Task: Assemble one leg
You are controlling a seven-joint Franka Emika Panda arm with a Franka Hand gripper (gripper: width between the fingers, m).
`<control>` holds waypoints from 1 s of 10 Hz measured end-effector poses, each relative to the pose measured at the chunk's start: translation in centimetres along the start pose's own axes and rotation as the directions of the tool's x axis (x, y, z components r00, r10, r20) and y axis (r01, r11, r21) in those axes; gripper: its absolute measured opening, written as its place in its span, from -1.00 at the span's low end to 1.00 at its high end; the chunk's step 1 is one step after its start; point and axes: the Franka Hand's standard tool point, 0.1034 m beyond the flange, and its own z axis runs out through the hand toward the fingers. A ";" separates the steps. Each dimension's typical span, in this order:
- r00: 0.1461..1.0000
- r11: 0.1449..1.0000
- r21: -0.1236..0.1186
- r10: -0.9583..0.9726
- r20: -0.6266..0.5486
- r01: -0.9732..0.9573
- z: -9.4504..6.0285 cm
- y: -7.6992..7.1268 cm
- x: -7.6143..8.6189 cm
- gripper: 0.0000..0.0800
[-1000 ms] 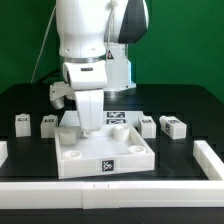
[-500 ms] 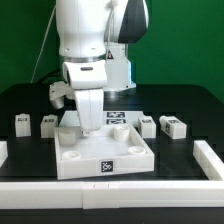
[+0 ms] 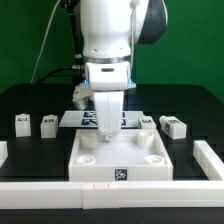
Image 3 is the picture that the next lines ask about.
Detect white marker sheet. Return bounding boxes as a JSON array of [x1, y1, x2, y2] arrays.
[[59, 111, 143, 128]]

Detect white square tabletop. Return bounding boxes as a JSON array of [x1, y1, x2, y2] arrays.
[[68, 129, 173, 182]]

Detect white cable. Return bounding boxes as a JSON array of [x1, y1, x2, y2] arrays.
[[30, 0, 63, 84]]

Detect white fence rail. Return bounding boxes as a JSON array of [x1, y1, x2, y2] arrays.
[[0, 181, 224, 209], [193, 140, 224, 181]]

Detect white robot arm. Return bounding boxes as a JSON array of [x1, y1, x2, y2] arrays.
[[72, 0, 168, 140]]

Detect white right fence rail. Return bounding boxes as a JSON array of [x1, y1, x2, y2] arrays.
[[193, 140, 224, 181]]

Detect black cable bundle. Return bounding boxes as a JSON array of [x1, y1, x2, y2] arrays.
[[35, 66, 84, 84]]

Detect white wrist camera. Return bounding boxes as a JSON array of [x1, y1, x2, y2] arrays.
[[72, 84, 89, 110]]

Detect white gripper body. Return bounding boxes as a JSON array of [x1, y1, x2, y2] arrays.
[[85, 61, 130, 135]]

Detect white front fence rail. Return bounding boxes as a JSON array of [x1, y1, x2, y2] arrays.
[[0, 181, 224, 209]]

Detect white left fence piece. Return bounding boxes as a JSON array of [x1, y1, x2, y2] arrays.
[[0, 141, 8, 168]]

